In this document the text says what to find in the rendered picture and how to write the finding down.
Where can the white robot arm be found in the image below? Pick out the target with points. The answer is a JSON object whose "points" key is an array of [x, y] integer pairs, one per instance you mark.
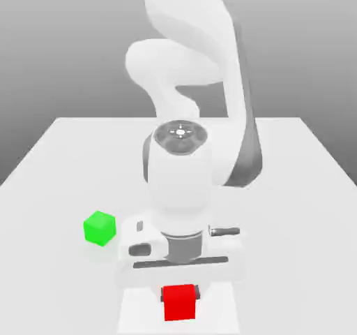
{"points": [[178, 178]]}

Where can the small green cube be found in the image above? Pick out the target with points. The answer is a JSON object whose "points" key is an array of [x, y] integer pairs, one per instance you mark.
{"points": [[99, 228]]}

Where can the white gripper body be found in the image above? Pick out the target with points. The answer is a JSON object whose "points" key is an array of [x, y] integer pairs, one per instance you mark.
{"points": [[178, 275]]}

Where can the small red cube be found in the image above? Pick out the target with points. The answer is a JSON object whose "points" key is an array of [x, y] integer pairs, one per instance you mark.
{"points": [[179, 303]]}

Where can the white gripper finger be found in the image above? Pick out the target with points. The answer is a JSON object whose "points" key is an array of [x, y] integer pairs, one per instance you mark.
{"points": [[197, 291], [162, 294]]}

